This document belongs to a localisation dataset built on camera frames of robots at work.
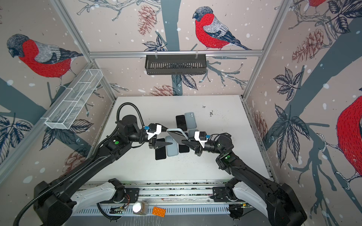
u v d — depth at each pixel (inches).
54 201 14.6
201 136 22.2
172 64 41.9
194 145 24.2
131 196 28.8
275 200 15.7
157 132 21.0
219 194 28.6
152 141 22.8
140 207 24.1
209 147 24.6
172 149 35.4
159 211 27.0
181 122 41.0
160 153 34.7
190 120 42.0
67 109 28.8
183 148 35.8
